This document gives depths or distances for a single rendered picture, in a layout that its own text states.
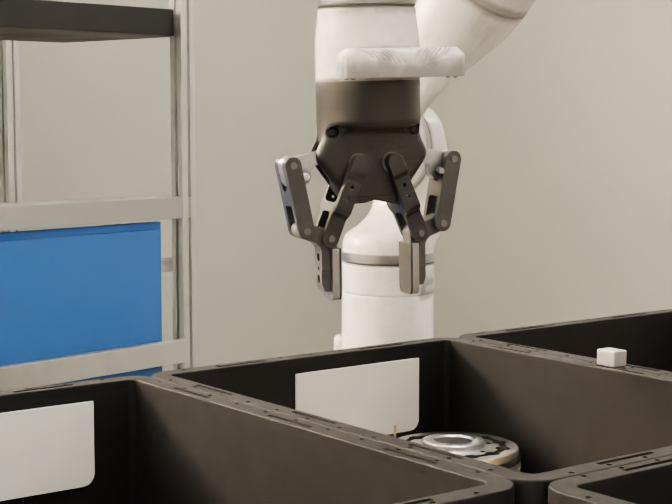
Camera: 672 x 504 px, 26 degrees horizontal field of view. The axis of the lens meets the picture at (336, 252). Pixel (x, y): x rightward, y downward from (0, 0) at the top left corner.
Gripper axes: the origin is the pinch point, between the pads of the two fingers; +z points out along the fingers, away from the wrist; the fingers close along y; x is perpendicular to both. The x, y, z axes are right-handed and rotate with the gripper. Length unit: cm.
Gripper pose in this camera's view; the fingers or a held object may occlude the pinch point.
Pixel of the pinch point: (370, 275)
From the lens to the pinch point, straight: 106.1
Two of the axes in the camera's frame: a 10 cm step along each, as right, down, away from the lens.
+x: 3.6, 1.1, -9.3
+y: -9.3, 0.6, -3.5
